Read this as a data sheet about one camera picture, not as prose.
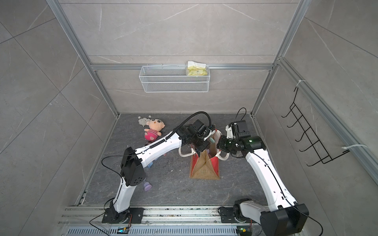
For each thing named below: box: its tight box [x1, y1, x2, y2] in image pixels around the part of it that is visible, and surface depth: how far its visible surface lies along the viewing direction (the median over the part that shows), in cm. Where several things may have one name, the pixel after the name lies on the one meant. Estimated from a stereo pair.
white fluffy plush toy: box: [137, 115, 152, 127], surface depth 113 cm
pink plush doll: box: [143, 118, 166, 142], surface depth 105 cm
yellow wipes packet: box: [187, 60, 208, 76], surface depth 87 cm
